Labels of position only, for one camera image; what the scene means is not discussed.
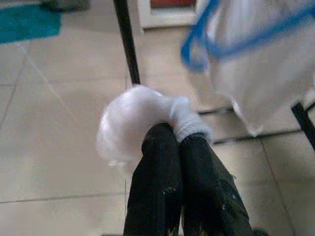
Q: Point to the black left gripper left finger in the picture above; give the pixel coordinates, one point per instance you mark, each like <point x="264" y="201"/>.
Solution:
<point x="157" y="177"/>

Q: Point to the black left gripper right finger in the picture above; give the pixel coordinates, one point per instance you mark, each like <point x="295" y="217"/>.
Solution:
<point x="209" y="196"/>

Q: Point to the blue plastic hanger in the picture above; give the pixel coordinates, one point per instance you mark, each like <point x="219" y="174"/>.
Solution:
<point x="188" y="61"/>

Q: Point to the chrome and black clothes rack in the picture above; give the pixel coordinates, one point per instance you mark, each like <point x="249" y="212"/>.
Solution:
<point x="128" y="44"/>

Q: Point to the white glass door cabinet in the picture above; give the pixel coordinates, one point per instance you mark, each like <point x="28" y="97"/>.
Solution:
<point x="167" y="21"/>

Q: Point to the white shirt with green print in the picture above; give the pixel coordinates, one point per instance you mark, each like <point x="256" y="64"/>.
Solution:
<point x="128" y="115"/>

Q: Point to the teal floor mat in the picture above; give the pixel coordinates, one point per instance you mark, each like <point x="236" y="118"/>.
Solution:
<point x="27" y="24"/>

